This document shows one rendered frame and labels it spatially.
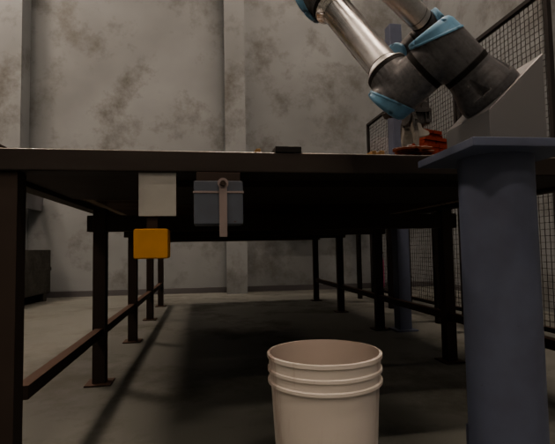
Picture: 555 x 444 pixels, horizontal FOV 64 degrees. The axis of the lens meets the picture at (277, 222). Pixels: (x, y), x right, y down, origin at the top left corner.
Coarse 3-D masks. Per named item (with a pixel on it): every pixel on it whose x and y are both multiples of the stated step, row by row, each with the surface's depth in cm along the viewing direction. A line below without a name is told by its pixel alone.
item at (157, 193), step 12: (144, 180) 121; (156, 180) 121; (168, 180) 122; (144, 192) 120; (156, 192) 121; (168, 192) 121; (144, 204) 120; (156, 204) 121; (168, 204) 121; (144, 216) 120
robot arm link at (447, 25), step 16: (448, 16) 104; (432, 32) 103; (448, 32) 102; (464, 32) 104; (416, 48) 107; (432, 48) 105; (448, 48) 103; (464, 48) 103; (480, 48) 104; (416, 64) 107; (432, 64) 106; (448, 64) 105; (464, 64) 103; (432, 80) 108; (448, 80) 107
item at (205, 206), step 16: (208, 176) 122; (224, 176) 123; (208, 192) 120; (224, 192) 121; (240, 192) 122; (208, 208) 120; (224, 208) 120; (240, 208) 122; (208, 224) 120; (224, 224) 120; (240, 224) 122
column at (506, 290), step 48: (480, 144) 93; (528, 144) 95; (480, 192) 102; (528, 192) 100; (480, 240) 102; (528, 240) 99; (480, 288) 101; (528, 288) 98; (480, 336) 101; (528, 336) 97; (480, 384) 101; (528, 384) 97; (480, 432) 101; (528, 432) 96
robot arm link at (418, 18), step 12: (384, 0) 134; (396, 0) 134; (408, 0) 134; (420, 0) 138; (396, 12) 138; (408, 12) 137; (420, 12) 138; (432, 12) 142; (408, 24) 142; (420, 24) 141; (432, 24) 142
